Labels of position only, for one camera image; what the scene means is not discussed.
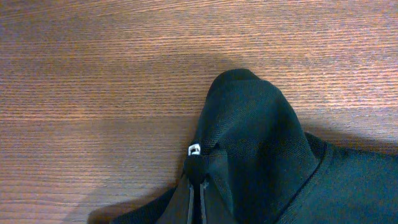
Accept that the black polo shirt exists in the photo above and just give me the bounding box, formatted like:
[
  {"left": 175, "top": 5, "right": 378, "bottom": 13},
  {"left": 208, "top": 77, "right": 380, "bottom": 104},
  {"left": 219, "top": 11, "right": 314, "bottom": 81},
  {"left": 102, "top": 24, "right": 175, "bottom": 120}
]
[{"left": 114, "top": 69, "right": 397, "bottom": 223}]

